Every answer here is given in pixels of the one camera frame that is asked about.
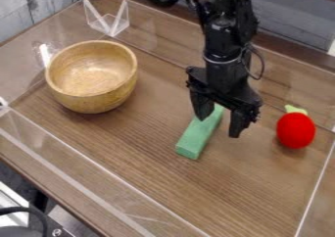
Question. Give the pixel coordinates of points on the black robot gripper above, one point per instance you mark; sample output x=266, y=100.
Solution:
x=222, y=84

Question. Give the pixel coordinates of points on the green rectangular block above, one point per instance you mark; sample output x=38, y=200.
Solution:
x=197, y=135

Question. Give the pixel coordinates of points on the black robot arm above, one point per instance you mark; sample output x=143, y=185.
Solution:
x=229, y=25

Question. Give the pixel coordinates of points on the wooden bowl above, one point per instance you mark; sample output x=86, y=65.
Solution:
x=92, y=76

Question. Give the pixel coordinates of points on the clear acrylic tray wall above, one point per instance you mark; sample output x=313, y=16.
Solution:
x=108, y=166

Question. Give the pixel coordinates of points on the clear acrylic corner bracket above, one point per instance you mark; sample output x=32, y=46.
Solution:
x=108, y=24

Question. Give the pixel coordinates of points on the black metal bracket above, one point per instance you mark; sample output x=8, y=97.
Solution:
x=42, y=222

